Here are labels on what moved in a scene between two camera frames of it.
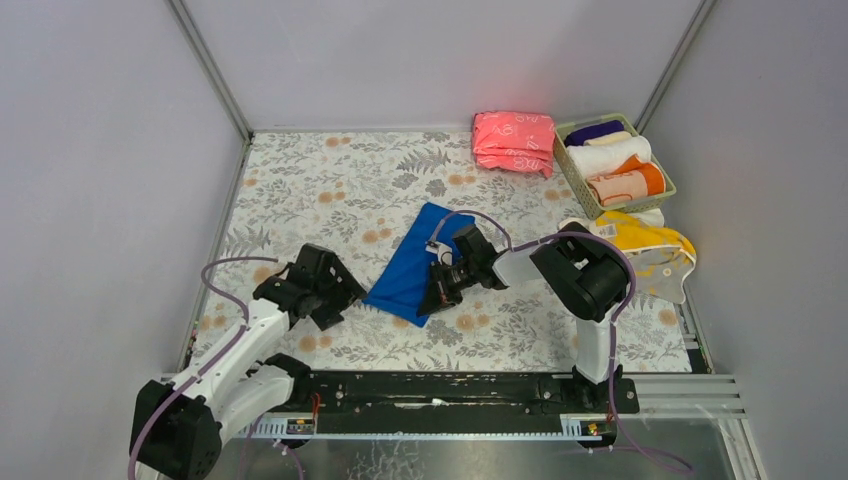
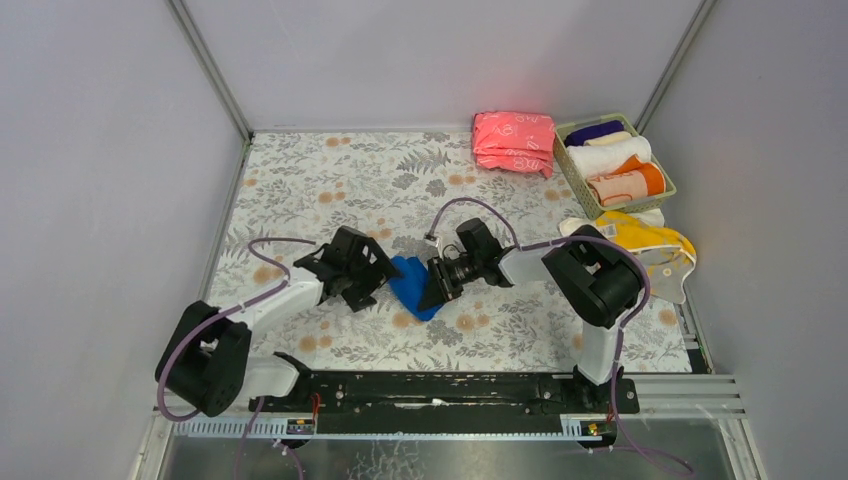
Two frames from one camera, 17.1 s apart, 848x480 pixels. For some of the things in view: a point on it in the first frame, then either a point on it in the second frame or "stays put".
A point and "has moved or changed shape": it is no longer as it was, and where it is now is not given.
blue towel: x=399 y=288 has moved or changed shape
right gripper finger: x=438 y=297 stays put
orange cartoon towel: x=633 y=180 stays put
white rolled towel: x=605 y=159 stays put
